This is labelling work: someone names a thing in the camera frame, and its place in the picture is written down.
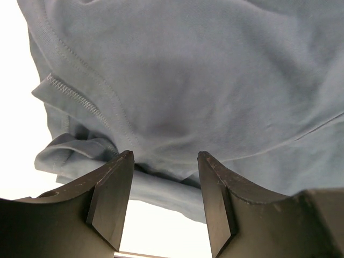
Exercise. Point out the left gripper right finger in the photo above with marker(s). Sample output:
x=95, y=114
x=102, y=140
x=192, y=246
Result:
x=246, y=220

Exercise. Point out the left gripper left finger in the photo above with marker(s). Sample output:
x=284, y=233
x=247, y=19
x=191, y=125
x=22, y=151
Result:
x=84, y=218

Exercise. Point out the teal blue t shirt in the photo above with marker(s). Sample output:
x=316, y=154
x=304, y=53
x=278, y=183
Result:
x=257, y=84

